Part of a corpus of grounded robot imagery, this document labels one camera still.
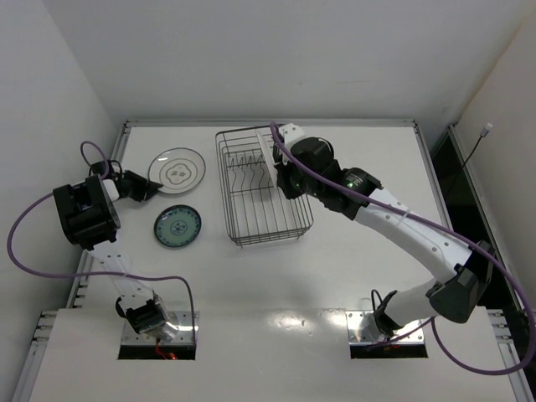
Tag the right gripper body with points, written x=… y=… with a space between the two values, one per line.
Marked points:
x=283 y=180

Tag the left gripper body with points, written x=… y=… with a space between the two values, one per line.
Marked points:
x=131 y=186

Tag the red green rimmed plate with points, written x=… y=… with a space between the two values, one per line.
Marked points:
x=268 y=157

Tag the white plate dark rim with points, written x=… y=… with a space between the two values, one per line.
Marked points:
x=179 y=170

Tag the blue floral green plate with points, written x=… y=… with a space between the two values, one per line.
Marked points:
x=177 y=226

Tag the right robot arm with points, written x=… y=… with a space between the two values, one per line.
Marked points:
x=460 y=274

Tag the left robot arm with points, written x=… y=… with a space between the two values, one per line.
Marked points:
x=88 y=218

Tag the wire dish rack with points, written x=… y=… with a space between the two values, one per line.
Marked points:
x=255 y=210

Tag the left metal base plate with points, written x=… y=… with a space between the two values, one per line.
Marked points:
x=180 y=331

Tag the metal base plate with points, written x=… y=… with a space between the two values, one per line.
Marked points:
x=180 y=331
x=362 y=331

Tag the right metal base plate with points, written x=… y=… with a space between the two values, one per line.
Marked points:
x=362 y=331

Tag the black cable white plug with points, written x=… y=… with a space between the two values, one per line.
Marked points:
x=482 y=134

